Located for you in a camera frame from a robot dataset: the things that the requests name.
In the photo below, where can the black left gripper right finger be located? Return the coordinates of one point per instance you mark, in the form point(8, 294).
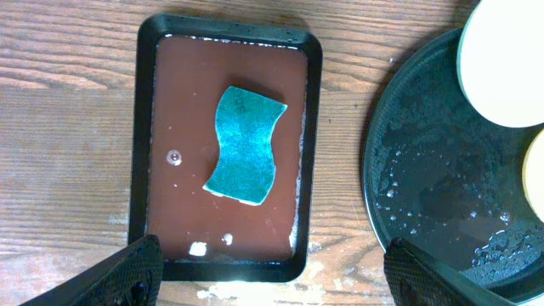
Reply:
point(416, 278)

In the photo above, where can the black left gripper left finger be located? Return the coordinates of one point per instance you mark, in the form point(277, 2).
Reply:
point(131, 276)

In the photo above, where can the yellow plate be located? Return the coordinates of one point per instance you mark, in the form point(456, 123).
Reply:
point(533, 175)

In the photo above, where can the green scrubbing sponge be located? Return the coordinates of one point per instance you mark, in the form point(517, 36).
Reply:
point(244, 123)

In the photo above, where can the pale green plate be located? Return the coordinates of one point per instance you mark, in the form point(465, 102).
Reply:
point(500, 61)

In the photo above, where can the round black serving tray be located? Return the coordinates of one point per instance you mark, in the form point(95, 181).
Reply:
point(439, 175)

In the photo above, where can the black rectangular water tray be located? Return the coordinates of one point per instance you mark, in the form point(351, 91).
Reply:
point(184, 66)

